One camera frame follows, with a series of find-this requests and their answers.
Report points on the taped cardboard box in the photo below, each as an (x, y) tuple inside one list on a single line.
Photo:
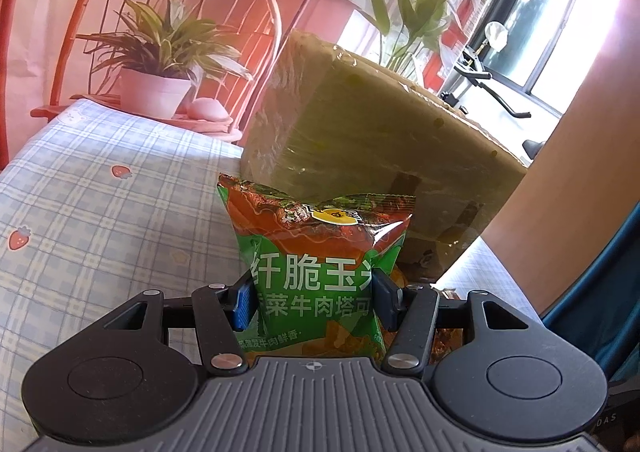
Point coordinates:
[(375, 131)]

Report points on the green snack bag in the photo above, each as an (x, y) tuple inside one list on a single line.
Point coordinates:
[(310, 242)]

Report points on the teal curtain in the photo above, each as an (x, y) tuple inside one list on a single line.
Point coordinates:
[(610, 307)]

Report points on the black exercise bike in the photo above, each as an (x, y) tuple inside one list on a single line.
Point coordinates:
[(505, 106)]

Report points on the dark framed window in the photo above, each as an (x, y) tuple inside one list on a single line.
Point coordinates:
[(550, 31)]

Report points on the white round lamp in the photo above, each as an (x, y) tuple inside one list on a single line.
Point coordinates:
[(497, 34)]

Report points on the brown wooden board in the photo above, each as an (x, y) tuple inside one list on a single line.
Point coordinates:
[(575, 182)]

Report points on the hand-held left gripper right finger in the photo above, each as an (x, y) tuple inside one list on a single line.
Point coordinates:
[(382, 297)]

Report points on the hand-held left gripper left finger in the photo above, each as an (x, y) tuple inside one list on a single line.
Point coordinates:
[(245, 302)]

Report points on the plaid tablecloth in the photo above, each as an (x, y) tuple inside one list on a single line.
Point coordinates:
[(100, 232)]

